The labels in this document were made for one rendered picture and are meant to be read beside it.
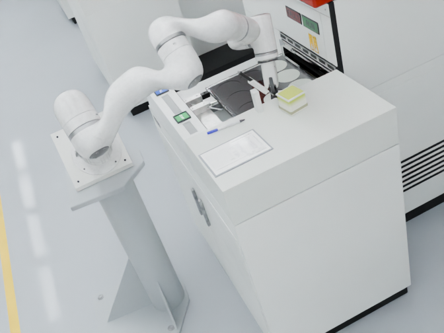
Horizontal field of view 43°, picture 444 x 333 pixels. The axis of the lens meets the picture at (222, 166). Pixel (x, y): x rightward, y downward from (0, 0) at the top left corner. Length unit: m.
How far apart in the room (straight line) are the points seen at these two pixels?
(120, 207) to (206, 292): 0.70
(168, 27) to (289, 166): 0.56
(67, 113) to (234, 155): 0.54
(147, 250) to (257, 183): 0.85
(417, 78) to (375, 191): 0.58
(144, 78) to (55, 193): 2.19
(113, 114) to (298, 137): 0.59
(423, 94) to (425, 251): 0.72
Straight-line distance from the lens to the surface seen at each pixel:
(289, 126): 1.89
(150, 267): 2.52
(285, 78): 2.29
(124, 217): 2.32
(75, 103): 1.84
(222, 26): 1.71
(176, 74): 1.68
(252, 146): 1.84
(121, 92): 1.76
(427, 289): 2.59
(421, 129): 2.55
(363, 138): 1.87
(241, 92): 2.28
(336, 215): 1.99
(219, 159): 1.82
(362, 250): 2.18
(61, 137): 2.26
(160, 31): 1.72
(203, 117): 2.23
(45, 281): 3.24
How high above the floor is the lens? 2.03
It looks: 36 degrees down
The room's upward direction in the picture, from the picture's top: 18 degrees counter-clockwise
